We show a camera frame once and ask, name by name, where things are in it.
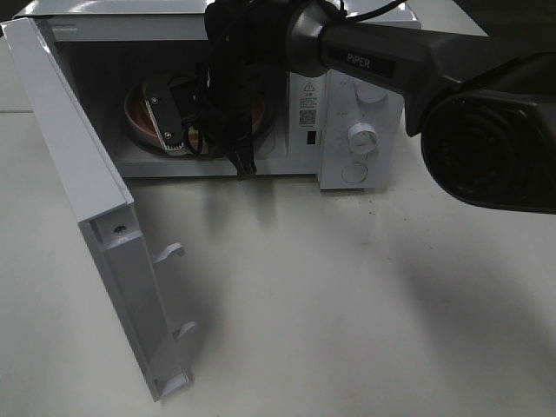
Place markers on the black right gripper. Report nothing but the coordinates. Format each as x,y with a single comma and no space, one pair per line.
230,99

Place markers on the pink round plate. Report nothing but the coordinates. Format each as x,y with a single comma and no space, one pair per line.
183,89

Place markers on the white microwave door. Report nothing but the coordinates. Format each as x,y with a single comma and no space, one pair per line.
104,211

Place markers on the round door release button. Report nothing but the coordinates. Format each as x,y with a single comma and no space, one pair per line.
354,173

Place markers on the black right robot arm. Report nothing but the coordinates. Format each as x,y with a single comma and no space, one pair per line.
482,106

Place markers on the white warning label sticker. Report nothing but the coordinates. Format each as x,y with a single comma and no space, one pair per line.
308,104

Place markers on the white microwave oven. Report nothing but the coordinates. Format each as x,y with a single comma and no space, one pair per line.
113,67

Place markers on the lower white timer knob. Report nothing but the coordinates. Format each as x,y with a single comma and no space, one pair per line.
362,138

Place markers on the upper white power knob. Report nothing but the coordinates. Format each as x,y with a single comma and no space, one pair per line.
367,93

